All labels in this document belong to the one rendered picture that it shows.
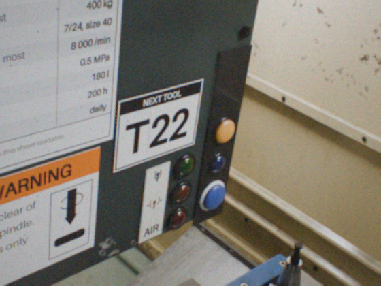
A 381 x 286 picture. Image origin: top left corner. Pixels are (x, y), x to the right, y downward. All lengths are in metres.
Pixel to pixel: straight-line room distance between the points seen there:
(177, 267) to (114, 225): 1.23
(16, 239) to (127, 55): 0.17
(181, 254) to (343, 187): 0.56
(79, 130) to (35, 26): 0.10
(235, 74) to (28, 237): 0.25
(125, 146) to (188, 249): 1.31
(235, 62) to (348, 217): 0.94
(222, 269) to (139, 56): 1.31
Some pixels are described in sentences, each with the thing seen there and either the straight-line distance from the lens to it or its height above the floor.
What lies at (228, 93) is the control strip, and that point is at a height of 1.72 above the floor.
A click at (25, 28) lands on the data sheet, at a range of 0.46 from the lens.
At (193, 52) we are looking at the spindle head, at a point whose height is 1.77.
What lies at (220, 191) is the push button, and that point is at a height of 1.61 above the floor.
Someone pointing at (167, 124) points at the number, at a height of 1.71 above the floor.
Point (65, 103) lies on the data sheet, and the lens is 0.51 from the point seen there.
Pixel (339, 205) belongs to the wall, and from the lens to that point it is 1.52.
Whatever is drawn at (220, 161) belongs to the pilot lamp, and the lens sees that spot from 0.67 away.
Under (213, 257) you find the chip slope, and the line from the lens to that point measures 1.83.
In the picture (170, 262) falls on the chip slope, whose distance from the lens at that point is 1.85.
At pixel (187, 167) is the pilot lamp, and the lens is 0.63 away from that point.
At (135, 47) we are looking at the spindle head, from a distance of 0.53.
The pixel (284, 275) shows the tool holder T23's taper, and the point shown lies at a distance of 1.14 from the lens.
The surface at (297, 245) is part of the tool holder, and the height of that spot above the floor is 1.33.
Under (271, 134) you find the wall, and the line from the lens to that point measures 1.59.
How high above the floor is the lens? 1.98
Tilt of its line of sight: 29 degrees down
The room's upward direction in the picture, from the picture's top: 8 degrees clockwise
